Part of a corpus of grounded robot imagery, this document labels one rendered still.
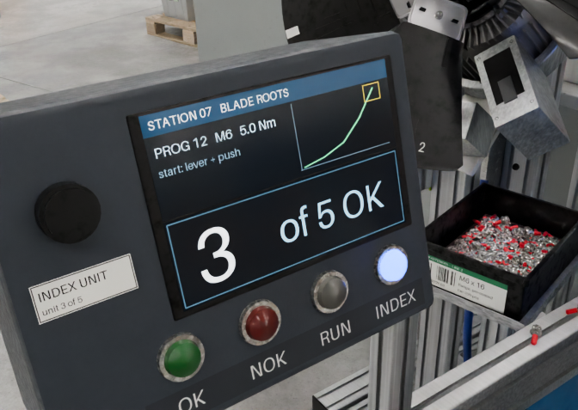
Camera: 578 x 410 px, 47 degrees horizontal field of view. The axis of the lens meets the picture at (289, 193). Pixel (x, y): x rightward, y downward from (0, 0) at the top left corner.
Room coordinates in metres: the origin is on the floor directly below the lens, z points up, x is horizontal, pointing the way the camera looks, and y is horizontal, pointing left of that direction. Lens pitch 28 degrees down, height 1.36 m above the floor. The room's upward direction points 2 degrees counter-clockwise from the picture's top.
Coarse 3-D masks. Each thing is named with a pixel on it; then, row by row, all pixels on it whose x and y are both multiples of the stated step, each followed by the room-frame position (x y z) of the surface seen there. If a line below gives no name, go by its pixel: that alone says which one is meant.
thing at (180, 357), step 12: (180, 336) 0.27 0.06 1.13; (192, 336) 0.28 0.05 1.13; (168, 348) 0.27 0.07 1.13; (180, 348) 0.27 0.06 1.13; (192, 348) 0.27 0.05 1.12; (168, 360) 0.27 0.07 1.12; (180, 360) 0.27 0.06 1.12; (192, 360) 0.27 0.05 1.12; (168, 372) 0.27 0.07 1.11; (180, 372) 0.26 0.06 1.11; (192, 372) 0.27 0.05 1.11
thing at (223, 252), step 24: (192, 216) 0.30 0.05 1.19; (216, 216) 0.31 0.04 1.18; (240, 216) 0.31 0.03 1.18; (168, 240) 0.29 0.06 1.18; (192, 240) 0.30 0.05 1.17; (216, 240) 0.30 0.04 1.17; (240, 240) 0.31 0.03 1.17; (192, 264) 0.29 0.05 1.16; (216, 264) 0.30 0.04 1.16; (240, 264) 0.31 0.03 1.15; (192, 288) 0.29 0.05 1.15; (216, 288) 0.29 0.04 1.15; (240, 288) 0.30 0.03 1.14
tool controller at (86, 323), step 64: (192, 64) 0.42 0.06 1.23; (256, 64) 0.35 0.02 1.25; (320, 64) 0.37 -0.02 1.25; (384, 64) 0.39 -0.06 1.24; (0, 128) 0.27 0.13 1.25; (64, 128) 0.29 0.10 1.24; (128, 128) 0.30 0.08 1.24; (192, 128) 0.32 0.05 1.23; (256, 128) 0.34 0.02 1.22; (320, 128) 0.36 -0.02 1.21; (384, 128) 0.38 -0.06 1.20; (0, 192) 0.26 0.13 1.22; (64, 192) 0.26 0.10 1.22; (128, 192) 0.29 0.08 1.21; (192, 192) 0.31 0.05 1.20; (256, 192) 0.32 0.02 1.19; (320, 192) 0.34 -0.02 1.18; (384, 192) 0.37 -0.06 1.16; (0, 256) 0.25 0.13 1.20; (64, 256) 0.27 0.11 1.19; (128, 256) 0.28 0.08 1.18; (320, 256) 0.33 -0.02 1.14; (0, 320) 0.30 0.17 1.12; (64, 320) 0.25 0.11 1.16; (128, 320) 0.27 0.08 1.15; (192, 320) 0.28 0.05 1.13; (320, 320) 0.32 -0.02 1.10; (384, 320) 0.34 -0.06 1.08; (64, 384) 0.24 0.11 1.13; (128, 384) 0.26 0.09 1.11; (192, 384) 0.27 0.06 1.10; (256, 384) 0.29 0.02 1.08
